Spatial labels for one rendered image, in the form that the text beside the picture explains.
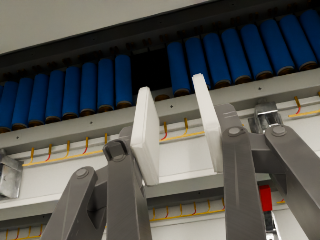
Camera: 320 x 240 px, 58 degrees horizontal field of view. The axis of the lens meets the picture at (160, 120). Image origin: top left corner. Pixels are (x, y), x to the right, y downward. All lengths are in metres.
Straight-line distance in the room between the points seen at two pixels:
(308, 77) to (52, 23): 0.21
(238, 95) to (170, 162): 0.09
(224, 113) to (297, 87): 0.13
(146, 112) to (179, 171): 0.11
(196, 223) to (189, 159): 0.19
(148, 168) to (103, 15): 0.09
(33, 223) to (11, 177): 0.19
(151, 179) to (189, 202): 0.29
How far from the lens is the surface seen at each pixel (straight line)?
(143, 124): 0.16
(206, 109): 0.16
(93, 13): 0.18
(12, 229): 0.56
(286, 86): 0.28
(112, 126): 0.29
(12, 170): 0.34
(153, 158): 0.16
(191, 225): 0.45
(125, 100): 0.30
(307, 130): 0.29
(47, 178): 0.32
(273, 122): 0.25
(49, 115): 0.33
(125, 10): 0.18
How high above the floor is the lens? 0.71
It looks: 42 degrees down
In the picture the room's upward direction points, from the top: 19 degrees counter-clockwise
